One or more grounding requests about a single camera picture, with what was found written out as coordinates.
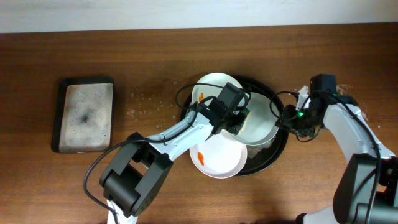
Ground cream white plate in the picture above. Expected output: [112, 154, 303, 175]
[191, 73, 242, 104]

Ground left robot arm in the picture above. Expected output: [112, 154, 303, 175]
[99, 99, 249, 223]

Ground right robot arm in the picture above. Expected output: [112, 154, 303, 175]
[276, 100, 397, 223]

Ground pale blue plate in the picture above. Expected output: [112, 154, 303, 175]
[233, 92, 279, 146]

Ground pink white plate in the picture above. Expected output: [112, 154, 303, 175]
[189, 130, 247, 179]

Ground black rectangular soap tray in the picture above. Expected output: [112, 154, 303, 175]
[50, 76, 114, 154]

